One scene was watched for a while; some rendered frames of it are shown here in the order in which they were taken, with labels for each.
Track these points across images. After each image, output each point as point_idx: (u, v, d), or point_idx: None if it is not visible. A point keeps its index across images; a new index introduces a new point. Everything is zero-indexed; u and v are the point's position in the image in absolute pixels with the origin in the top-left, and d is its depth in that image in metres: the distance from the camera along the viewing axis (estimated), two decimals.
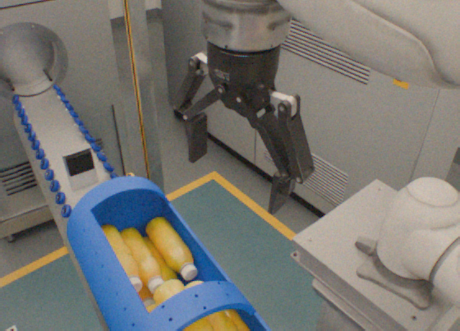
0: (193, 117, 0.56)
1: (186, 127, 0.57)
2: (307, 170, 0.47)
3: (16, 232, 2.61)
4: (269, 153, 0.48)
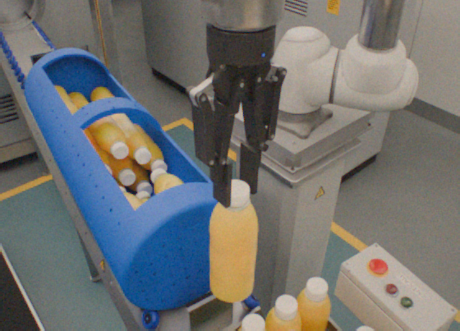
0: (250, 144, 0.56)
1: None
2: (204, 154, 0.51)
3: (1, 167, 2.86)
4: (218, 130, 0.53)
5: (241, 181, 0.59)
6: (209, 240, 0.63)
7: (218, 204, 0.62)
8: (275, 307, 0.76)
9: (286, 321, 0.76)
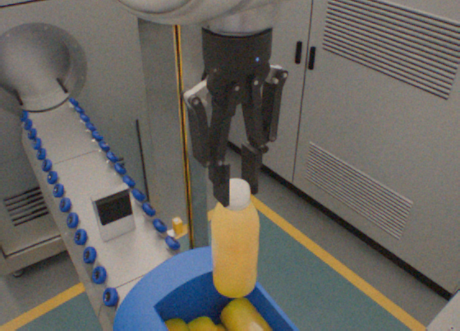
0: (250, 144, 0.56)
1: None
2: (200, 155, 0.51)
3: (25, 265, 2.26)
4: None
5: (243, 180, 0.59)
6: (211, 236, 0.63)
7: None
8: None
9: None
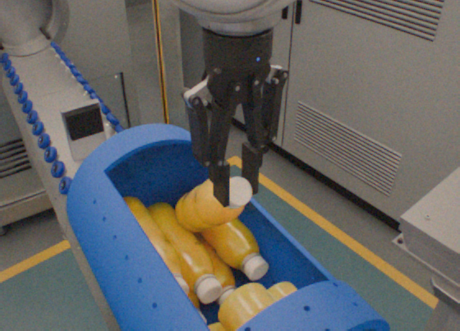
0: (250, 144, 0.56)
1: None
2: (200, 155, 0.51)
3: (8, 225, 2.23)
4: None
5: (247, 181, 0.58)
6: (193, 199, 0.65)
7: None
8: None
9: None
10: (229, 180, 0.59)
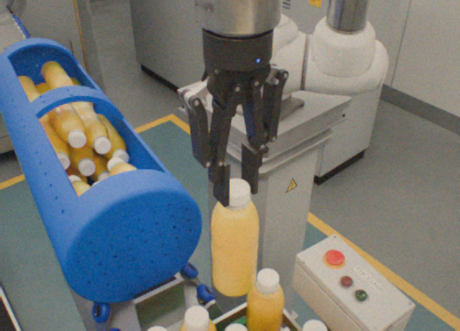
0: (250, 144, 0.56)
1: None
2: (200, 155, 0.51)
3: None
4: None
5: None
6: (48, 80, 1.31)
7: (59, 80, 1.28)
8: None
9: (235, 212, 0.58)
10: None
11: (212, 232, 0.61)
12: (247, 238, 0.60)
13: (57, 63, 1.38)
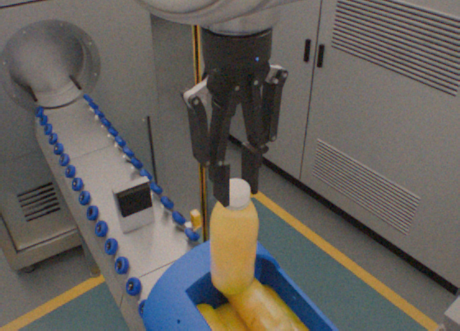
0: (250, 144, 0.56)
1: None
2: (200, 155, 0.51)
3: (35, 261, 2.29)
4: None
5: None
6: (249, 315, 0.77)
7: (276, 326, 0.74)
8: None
9: (235, 212, 0.58)
10: None
11: (211, 232, 0.61)
12: (246, 238, 0.60)
13: None
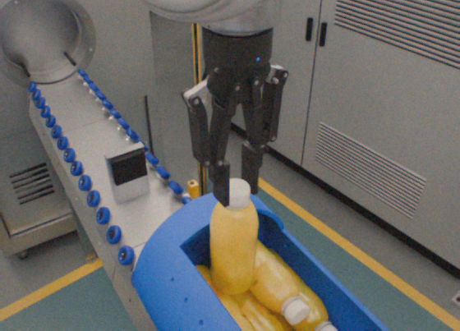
0: (250, 144, 0.56)
1: None
2: (200, 155, 0.51)
3: (29, 247, 2.22)
4: None
5: (309, 309, 0.67)
6: None
7: (281, 287, 0.68)
8: None
9: (235, 212, 0.58)
10: (296, 302, 0.67)
11: (211, 232, 0.61)
12: (246, 238, 0.60)
13: None
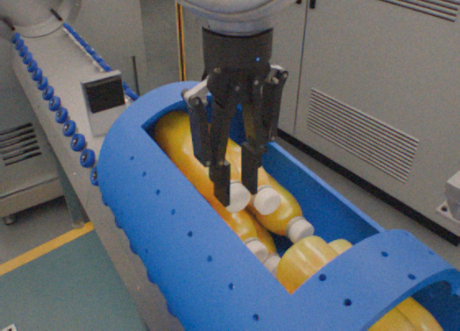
0: (250, 144, 0.56)
1: None
2: (201, 154, 0.51)
3: (16, 213, 2.19)
4: (217, 131, 0.53)
5: (280, 197, 0.64)
6: None
7: None
8: None
9: None
10: (266, 189, 0.63)
11: (190, 176, 0.61)
12: None
13: None
